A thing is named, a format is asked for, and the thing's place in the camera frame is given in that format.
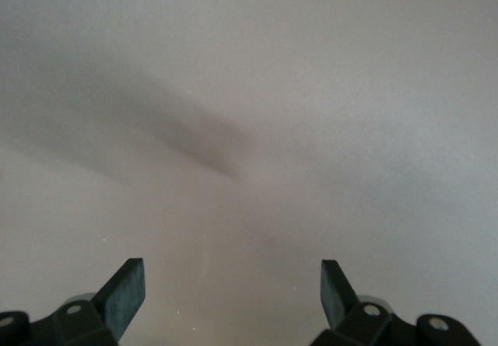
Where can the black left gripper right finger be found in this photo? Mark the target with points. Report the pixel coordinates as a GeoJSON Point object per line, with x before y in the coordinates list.
{"type": "Point", "coordinates": [369, 326]}

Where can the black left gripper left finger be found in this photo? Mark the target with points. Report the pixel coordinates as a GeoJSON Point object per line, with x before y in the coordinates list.
{"type": "Point", "coordinates": [85, 324]}

